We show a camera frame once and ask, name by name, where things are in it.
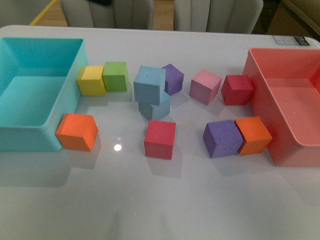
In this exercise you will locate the light blue foam block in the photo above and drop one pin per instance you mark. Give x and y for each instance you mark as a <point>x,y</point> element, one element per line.
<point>149,85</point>

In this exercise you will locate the light blue block bottom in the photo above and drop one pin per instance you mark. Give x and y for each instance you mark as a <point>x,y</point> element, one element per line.
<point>156,112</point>

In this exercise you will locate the red foam block front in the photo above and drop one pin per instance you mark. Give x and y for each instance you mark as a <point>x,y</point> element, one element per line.
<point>160,139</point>

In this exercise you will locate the red foam block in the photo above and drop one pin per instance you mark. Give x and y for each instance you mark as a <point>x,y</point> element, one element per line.
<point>160,139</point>
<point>237,90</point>

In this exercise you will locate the purple foam block back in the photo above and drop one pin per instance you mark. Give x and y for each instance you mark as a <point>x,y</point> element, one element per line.
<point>173,79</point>

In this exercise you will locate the purple foam block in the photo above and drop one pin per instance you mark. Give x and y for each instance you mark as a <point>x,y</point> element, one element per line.
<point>173,79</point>
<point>222,138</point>

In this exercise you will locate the pink foam block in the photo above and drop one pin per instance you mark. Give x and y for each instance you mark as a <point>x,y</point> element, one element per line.
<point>205,86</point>

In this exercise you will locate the green foam block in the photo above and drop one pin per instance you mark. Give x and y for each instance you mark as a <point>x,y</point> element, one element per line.
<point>115,76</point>

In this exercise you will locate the purple foam block front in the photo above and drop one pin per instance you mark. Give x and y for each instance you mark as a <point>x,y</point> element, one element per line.
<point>222,138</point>

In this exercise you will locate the yellow foam block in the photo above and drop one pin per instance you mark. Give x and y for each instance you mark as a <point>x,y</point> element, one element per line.
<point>90,81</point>

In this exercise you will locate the orange foam block left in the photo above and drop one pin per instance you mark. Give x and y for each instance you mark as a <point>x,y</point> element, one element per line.
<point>77,132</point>

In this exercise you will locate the orange foam block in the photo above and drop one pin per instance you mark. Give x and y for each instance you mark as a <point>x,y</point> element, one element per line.
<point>77,132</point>
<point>255,135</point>

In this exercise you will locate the red foam block back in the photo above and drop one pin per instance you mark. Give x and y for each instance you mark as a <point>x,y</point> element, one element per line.
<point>237,90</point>

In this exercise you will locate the orange foam block right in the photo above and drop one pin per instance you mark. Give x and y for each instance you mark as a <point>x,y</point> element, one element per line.
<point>255,135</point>

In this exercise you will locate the beige chair left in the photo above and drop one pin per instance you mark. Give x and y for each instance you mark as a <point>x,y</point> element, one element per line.
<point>119,14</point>

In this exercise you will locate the beige chair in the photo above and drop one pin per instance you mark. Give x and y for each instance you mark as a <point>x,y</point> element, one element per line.
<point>119,14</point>
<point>217,16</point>

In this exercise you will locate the beige chair right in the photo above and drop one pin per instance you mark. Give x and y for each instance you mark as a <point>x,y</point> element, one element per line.
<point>217,16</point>

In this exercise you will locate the teal plastic bin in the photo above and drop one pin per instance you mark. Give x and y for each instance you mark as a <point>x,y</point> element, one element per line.
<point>37,88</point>

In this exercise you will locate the pink plastic bin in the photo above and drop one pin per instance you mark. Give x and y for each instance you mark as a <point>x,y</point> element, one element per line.
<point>287,99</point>

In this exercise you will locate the table label sticker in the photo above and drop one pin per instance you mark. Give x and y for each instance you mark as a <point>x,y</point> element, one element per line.
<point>290,40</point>

